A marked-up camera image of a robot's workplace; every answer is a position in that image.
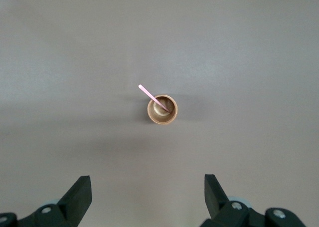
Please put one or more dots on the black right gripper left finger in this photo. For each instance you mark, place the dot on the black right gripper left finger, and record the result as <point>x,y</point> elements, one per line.
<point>74,199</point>

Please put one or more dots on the brown table cover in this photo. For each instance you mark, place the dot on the brown table cover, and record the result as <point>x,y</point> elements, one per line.
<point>74,62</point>

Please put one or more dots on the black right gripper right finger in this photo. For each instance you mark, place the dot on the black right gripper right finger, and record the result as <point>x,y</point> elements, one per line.
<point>216,199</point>

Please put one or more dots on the pink chopstick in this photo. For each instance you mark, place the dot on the pink chopstick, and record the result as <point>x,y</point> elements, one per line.
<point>149,94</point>

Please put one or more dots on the brown wooden cup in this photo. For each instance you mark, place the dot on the brown wooden cup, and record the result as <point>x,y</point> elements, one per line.
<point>162,121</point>

